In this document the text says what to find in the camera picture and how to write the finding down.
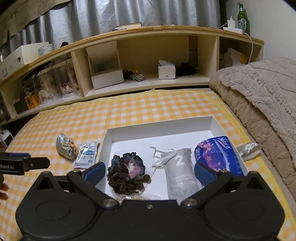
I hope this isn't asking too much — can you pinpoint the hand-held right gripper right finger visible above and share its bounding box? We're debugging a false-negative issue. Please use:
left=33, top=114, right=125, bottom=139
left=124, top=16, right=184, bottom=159
left=181, top=161, right=270, bottom=206

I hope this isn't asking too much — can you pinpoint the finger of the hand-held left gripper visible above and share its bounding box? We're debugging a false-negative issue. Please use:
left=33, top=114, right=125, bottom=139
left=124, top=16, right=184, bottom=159
left=23, top=157, right=50, bottom=172
left=8, top=152, right=31, bottom=159

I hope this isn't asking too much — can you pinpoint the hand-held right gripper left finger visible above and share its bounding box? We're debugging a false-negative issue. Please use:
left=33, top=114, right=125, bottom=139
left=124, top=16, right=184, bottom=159
left=35, top=161, right=118, bottom=206

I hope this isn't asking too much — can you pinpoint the clear wet wipe packet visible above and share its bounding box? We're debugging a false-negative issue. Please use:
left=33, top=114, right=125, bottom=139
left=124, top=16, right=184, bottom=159
left=74, top=141, right=100, bottom=169

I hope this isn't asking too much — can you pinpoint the grey face mask packet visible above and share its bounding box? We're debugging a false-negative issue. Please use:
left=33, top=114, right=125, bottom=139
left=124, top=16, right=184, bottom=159
left=160, top=148, right=204, bottom=200

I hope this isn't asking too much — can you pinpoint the blue floral tissue packet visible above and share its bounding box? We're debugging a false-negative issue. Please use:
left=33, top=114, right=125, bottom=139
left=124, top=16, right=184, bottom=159
left=194, top=136, right=245, bottom=188

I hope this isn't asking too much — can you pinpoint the dark crocheted scrunchie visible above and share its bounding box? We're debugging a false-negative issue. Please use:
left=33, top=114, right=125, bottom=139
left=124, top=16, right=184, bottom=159
left=107, top=152, right=151, bottom=195

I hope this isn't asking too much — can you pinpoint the floral drawstring pouch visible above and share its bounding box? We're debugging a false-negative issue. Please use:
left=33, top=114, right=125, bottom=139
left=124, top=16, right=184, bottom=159
left=56, top=133, right=76, bottom=161

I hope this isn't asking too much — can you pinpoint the white shallow box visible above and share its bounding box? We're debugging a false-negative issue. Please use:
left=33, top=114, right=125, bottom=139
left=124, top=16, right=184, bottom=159
left=96, top=116, right=249, bottom=202

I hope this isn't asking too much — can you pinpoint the clear bag of rubber bands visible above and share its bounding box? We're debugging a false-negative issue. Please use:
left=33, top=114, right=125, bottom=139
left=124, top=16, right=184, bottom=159
left=114, top=193, right=161, bottom=201

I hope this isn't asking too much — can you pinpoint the person's left hand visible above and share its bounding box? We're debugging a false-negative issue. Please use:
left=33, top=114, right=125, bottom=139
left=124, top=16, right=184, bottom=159
left=0, top=182, right=10, bottom=205

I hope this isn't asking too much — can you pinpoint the black storage box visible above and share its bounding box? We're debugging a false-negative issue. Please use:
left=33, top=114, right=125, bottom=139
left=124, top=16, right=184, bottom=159
left=13, top=97, right=29, bottom=114

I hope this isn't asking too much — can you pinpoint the crumpled clear plastic bag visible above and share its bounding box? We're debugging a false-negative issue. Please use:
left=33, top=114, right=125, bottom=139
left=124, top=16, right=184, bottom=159
left=236, top=142, right=262, bottom=160

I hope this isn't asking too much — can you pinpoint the yellow printed box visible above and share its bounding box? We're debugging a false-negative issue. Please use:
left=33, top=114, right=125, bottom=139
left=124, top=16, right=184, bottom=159
left=25, top=91, right=40, bottom=109

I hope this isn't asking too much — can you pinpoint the cream doll in clear case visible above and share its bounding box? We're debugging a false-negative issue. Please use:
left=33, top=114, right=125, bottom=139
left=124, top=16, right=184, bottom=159
left=36, top=67, right=62, bottom=104

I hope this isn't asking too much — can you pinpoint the yellow checkered bed sheet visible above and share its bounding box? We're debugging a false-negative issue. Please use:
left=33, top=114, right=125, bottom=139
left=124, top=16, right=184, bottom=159
left=0, top=89, right=294, bottom=241

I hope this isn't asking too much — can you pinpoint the pink doll in clear case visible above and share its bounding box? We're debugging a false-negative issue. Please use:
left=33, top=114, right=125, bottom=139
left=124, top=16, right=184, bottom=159
left=53, top=59, right=80, bottom=99

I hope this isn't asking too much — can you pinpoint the white box with open lid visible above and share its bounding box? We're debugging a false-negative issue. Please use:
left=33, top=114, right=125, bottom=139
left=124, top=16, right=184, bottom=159
left=86, top=40, right=124, bottom=90

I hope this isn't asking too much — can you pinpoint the long white cardboard box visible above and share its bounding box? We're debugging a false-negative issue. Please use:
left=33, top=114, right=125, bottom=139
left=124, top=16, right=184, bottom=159
left=0, top=42, right=50, bottom=81

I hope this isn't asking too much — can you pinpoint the beige fluffy blanket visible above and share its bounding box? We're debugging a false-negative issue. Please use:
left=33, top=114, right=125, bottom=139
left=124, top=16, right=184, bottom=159
left=209, top=57, right=296, bottom=204

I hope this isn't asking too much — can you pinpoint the dark fluffy object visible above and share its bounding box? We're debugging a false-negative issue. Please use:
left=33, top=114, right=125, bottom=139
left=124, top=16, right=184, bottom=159
left=176, top=61, right=198, bottom=77

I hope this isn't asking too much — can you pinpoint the white tissue box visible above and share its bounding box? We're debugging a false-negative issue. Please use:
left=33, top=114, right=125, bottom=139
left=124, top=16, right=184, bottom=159
left=158, top=60, right=176, bottom=80

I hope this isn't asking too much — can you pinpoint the white plastic bag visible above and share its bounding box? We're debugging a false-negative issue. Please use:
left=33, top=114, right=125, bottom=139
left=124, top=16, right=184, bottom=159
left=222, top=47, right=247, bottom=67

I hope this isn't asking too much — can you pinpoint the beige printed valance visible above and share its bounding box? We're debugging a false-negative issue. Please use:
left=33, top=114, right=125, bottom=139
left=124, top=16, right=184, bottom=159
left=0, top=0, right=74, bottom=44

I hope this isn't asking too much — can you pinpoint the wooden headboard shelf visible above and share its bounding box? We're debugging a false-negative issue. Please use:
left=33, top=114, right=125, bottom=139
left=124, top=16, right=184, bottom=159
left=0, top=25, right=264, bottom=127

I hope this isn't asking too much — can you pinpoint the flat beige box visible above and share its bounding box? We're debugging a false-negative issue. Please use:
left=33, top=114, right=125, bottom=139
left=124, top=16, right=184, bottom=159
left=115, top=22, right=142, bottom=30

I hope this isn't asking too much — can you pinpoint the white power strip with charger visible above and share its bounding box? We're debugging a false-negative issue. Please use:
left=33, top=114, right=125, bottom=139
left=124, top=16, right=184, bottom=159
left=223, top=16, right=247, bottom=34

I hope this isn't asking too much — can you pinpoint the green beer bottle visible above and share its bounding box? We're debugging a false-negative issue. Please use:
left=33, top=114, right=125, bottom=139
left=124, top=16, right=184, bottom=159
left=237, top=2, right=248, bottom=30

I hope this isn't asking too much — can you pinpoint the grey curtain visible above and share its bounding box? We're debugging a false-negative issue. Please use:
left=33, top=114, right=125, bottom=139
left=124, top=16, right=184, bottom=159
left=0, top=0, right=222, bottom=63

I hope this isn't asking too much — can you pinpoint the black strap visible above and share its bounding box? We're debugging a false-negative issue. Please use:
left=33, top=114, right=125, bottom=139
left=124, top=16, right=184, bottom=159
left=22, top=67, right=43, bottom=86

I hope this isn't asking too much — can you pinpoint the coiled rope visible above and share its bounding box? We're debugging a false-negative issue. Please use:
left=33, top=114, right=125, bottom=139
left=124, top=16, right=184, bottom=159
left=130, top=71, right=146, bottom=82

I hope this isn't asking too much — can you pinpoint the white charger cable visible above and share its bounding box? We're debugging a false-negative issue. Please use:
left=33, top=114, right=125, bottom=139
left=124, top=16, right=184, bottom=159
left=245, top=31, right=254, bottom=64

